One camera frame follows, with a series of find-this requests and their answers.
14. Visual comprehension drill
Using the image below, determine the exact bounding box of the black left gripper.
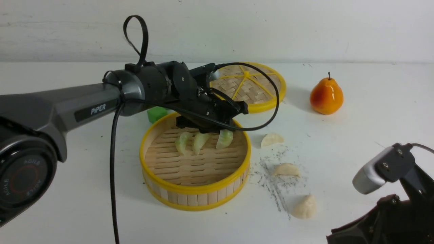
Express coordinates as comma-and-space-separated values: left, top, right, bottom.
176, 88, 249, 134

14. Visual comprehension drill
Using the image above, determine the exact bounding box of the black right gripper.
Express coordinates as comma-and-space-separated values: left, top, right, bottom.
327, 165, 434, 244

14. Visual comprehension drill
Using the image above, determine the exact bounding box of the green dumpling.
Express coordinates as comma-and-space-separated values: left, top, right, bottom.
192, 132, 211, 155
175, 132, 193, 156
216, 129, 234, 150

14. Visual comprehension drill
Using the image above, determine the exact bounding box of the white dumpling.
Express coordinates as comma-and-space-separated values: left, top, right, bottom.
291, 195, 317, 219
273, 163, 301, 178
260, 133, 285, 148

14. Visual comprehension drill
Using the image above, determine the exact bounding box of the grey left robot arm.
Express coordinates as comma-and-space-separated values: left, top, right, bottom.
1, 61, 248, 226

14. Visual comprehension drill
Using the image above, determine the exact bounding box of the woven bamboo steamer lid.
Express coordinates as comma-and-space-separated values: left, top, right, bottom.
210, 65, 276, 113

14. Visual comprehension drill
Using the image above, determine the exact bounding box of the bamboo steamer tray yellow rim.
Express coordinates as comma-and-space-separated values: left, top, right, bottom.
139, 113, 251, 211

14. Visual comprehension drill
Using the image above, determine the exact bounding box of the green foam cube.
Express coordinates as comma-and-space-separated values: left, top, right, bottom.
146, 107, 169, 124

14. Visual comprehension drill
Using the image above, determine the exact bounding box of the orange toy pear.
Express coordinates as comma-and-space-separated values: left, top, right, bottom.
310, 72, 344, 115

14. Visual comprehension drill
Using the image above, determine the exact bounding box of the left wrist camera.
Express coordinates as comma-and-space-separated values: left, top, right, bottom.
189, 63, 221, 89

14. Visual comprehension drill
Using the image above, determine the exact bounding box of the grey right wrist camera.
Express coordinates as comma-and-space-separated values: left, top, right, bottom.
352, 143, 415, 195

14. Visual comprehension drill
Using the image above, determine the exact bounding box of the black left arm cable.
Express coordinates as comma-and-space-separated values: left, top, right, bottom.
102, 15, 280, 244

